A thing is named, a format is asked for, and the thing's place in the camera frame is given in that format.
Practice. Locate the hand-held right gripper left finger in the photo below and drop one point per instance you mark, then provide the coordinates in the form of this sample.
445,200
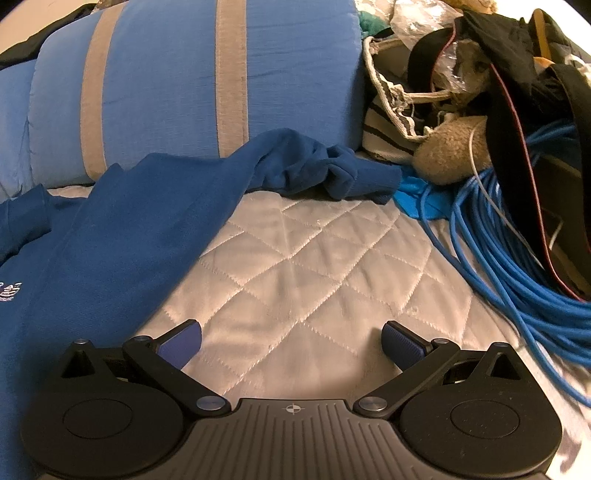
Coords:
183,345

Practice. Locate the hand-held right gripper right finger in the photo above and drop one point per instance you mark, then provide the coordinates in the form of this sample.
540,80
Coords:
400,344

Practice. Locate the blue sweatshirt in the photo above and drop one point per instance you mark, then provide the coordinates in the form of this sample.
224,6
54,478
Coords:
115,240

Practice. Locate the light blue cloth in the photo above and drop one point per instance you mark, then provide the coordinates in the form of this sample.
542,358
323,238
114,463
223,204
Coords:
411,194

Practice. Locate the beige plush toy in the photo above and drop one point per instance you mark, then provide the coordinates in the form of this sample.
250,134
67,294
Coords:
448,152

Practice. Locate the striped canvas tote bag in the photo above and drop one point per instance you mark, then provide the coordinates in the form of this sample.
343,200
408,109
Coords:
383,134

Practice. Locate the blue grey-striped pillow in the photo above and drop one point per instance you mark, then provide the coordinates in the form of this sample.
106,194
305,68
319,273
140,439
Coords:
161,69
14,129

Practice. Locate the black crumpled cloth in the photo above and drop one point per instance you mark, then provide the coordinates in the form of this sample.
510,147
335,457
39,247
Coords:
501,41

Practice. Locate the clear plastic bag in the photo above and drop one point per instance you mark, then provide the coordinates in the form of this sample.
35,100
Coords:
415,23

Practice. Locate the teal cloth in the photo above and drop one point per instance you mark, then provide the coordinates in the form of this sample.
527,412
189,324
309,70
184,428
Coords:
374,23

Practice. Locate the black garment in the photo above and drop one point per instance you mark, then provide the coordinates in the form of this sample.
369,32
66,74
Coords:
18,53

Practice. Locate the brown teddy bear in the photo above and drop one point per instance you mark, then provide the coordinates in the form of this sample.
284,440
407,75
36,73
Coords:
480,3

